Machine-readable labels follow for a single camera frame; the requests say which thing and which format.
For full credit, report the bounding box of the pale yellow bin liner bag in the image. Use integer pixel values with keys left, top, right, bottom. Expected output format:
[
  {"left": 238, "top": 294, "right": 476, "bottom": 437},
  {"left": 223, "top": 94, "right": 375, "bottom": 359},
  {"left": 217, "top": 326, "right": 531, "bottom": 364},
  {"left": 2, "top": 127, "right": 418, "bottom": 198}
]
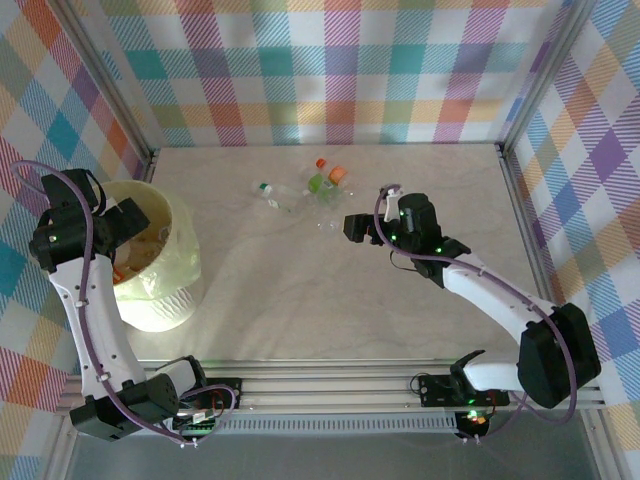
[{"left": 94, "top": 180, "right": 202, "bottom": 304}]

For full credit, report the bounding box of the white ribbed bin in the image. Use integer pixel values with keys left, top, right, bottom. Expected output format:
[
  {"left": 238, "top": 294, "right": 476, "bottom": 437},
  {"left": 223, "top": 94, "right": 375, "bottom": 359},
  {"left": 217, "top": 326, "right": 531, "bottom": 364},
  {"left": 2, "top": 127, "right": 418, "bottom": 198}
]
[{"left": 115, "top": 284, "right": 197, "bottom": 334}]

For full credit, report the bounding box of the clear crumpled plastic bottle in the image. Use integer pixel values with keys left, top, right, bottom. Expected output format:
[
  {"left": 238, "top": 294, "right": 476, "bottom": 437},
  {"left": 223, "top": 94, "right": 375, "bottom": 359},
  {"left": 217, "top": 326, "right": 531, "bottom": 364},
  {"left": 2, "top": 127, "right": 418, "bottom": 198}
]
[{"left": 315, "top": 189, "right": 357, "bottom": 236}]

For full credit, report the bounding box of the clear bottle orange cap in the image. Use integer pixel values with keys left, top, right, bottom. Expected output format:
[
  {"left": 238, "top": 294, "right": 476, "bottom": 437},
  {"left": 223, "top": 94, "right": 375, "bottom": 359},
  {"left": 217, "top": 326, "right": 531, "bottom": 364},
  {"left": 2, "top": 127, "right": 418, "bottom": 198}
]
[{"left": 327, "top": 165, "right": 359, "bottom": 194}]

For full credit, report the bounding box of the green label plastic bottle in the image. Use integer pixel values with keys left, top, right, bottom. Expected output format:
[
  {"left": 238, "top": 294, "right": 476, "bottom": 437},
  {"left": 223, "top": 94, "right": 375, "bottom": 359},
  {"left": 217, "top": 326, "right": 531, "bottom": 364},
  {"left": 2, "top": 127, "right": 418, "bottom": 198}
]
[{"left": 305, "top": 172, "right": 341, "bottom": 204}]

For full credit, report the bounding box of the clear bottle small red cap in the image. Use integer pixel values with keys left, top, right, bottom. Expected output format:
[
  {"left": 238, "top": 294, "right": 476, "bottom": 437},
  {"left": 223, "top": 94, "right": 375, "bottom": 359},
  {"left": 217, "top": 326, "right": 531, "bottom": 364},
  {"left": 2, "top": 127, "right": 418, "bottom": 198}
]
[{"left": 299, "top": 157, "right": 330, "bottom": 184}]

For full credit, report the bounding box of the plaid patterned backdrop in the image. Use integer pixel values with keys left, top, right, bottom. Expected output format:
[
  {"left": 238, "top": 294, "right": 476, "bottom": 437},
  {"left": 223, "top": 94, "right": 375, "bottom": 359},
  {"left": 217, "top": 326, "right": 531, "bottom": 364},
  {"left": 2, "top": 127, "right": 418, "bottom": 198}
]
[{"left": 0, "top": 0, "right": 640, "bottom": 480}]

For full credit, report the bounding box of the right controller board with light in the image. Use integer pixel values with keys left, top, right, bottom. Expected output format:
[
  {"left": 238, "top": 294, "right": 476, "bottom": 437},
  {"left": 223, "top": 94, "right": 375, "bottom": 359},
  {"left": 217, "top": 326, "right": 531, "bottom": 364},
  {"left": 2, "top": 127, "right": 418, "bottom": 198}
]
[{"left": 455, "top": 408, "right": 490, "bottom": 432}]

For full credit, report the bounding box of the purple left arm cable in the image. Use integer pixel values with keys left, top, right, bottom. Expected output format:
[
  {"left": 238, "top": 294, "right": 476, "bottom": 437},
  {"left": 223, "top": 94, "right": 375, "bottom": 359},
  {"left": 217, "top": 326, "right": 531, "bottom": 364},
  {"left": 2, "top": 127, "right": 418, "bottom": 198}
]
[{"left": 10, "top": 159, "right": 236, "bottom": 449}]

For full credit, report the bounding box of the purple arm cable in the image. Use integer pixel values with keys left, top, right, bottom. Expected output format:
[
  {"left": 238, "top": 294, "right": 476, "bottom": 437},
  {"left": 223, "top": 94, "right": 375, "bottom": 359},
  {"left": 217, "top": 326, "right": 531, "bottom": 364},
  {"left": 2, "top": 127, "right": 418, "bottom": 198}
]
[
  {"left": 373, "top": 185, "right": 579, "bottom": 444},
  {"left": 10, "top": 159, "right": 236, "bottom": 449}
]

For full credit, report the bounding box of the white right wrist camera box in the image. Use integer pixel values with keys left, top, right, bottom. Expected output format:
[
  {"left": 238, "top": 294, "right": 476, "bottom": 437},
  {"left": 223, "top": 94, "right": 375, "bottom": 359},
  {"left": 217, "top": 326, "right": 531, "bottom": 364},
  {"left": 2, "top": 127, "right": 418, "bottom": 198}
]
[{"left": 378, "top": 183, "right": 405, "bottom": 221}]

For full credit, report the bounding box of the right aluminium side rail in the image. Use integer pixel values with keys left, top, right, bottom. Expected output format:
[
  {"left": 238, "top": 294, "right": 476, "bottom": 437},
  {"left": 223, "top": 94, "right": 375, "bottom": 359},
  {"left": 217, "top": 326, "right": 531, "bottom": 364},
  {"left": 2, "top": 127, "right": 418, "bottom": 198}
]
[{"left": 497, "top": 142, "right": 621, "bottom": 480}]

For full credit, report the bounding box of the left aluminium frame post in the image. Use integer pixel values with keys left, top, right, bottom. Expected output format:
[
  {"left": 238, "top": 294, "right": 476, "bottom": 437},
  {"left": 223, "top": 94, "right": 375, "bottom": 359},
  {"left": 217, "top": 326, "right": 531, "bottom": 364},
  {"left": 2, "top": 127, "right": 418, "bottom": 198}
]
[{"left": 59, "top": 0, "right": 161, "bottom": 166}]

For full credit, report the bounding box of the aluminium frame post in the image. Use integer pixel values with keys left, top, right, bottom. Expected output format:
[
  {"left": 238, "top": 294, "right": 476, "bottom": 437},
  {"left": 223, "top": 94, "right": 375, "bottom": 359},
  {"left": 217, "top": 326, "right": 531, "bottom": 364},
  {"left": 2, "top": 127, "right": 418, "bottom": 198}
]
[
  {"left": 59, "top": 0, "right": 161, "bottom": 166},
  {"left": 494, "top": 0, "right": 601, "bottom": 156}
]

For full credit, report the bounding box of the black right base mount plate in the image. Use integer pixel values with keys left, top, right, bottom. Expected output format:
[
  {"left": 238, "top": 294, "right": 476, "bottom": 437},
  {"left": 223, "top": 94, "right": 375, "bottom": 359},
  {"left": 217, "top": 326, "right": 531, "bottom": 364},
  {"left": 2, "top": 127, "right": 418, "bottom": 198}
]
[{"left": 416, "top": 373, "right": 511, "bottom": 409}]

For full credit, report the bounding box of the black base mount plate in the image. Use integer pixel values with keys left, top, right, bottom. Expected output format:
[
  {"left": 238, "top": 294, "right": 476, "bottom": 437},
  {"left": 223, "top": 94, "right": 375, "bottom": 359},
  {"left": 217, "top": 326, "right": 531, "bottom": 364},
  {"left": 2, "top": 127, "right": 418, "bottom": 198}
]
[
  {"left": 199, "top": 377, "right": 245, "bottom": 410},
  {"left": 416, "top": 373, "right": 511, "bottom": 409}
]

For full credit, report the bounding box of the right aluminium frame post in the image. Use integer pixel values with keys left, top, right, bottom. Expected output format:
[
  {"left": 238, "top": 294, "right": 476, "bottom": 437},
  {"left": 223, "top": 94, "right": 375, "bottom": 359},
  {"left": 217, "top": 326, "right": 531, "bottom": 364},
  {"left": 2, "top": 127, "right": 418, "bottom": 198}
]
[{"left": 494, "top": 0, "right": 601, "bottom": 156}]

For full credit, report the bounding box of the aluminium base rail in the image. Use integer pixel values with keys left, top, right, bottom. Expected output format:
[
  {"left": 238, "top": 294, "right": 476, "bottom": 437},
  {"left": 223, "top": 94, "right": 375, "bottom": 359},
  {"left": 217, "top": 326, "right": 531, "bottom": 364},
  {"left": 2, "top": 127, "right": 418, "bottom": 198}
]
[{"left": 102, "top": 357, "right": 604, "bottom": 414}]

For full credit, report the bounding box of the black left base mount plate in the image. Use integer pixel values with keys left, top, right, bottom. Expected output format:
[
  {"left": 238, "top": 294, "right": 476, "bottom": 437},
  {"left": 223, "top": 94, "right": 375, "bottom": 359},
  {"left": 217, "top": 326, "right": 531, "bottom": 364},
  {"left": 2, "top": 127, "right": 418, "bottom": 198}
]
[{"left": 199, "top": 377, "right": 245, "bottom": 410}]

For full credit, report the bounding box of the grey slotted cable duct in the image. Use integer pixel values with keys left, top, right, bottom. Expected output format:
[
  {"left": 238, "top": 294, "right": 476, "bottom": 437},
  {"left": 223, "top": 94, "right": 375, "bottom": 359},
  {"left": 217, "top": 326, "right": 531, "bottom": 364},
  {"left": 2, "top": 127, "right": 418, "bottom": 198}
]
[{"left": 133, "top": 413, "right": 460, "bottom": 437}]

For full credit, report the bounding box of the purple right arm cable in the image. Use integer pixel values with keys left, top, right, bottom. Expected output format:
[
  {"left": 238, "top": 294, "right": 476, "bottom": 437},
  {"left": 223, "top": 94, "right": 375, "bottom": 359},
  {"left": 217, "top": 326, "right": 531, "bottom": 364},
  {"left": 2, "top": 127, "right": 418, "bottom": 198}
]
[{"left": 373, "top": 185, "right": 579, "bottom": 444}]

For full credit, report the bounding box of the left controller board with wires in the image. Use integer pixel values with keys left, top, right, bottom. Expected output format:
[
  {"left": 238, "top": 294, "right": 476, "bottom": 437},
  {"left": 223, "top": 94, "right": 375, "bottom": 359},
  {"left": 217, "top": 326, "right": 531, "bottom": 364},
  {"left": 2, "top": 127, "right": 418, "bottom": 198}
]
[{"left": 172, "top": 409, "right": 221, "bottom": 436}]

